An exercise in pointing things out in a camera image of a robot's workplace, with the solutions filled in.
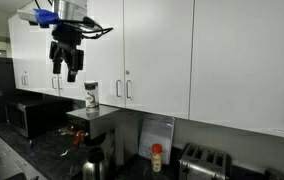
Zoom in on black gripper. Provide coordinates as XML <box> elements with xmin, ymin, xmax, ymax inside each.
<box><xmin>49</xmin><ymin>22</ymin><xmax>85</xmax><ymax>83</ymax></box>

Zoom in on white sugar container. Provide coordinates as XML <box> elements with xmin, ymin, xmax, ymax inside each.
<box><xmin>83</xmin><ymin>80</ymin><xmax>100</xmax><ymax>114</ymax></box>

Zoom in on white cabinet door with lock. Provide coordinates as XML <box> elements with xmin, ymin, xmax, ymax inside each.
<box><xmin>123</xmin><ymin>0</ymin><xmax>195</xmax><ymax>120</ymax></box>

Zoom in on white base cabinet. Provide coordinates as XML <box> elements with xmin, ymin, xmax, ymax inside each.
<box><xmin>0</xmin><ymin>129</ymin><xmax>48</xmax><ymax>180</ymax></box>

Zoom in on black microwave oven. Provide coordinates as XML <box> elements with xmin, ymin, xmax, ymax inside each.
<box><xmin>4</xmin><ymin>98</ymin><xmax>75</xmax><ymax>139</ymax></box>

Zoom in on small packets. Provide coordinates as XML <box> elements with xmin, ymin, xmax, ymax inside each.
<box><xmin>57</xmin><ymin>126</ymin><xmax>71</xmax><ymax>136</ymax></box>

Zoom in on stainless steel coffee machine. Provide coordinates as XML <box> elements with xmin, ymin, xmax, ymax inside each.
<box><xmin>65</xmin><ymin>104</ymin><xmax>141</xmax><ymax>168</ymax></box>

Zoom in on stainless steel thermos carafe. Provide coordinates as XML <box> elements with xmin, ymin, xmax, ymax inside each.
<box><xmin>81</xmin><ymin>146</ymin><xmax>110</xmax><ymax>180</ymax></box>

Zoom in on spice jar with orange lid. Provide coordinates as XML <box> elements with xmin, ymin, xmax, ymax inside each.
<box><xmin>150</xmin><ymin>143</ymin><xmax>163</xmax><ymax>173</ymax></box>

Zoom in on stainless steel toaster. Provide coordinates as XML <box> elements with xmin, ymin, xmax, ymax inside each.
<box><xmin>177</xmin><ymin>142</ymin><xmax>234</xmax><ymax>180</ymax></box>

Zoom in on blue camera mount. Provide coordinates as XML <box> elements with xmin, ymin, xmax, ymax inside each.
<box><xmin>33</xmin><ymin>8</ymin><xmax>60</xmax><ymax>29</ymax></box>

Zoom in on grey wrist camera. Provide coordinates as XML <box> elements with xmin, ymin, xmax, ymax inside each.
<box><xmin>16</xmin><ymin>8</ymin><xmax>39</xmax><ymax>27</ymax></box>

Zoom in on red handle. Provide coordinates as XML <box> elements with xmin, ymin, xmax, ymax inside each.
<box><xmin>72</xmin><ymin>129</ymin><xmax>85</xmax><ymax>150</ymax></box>

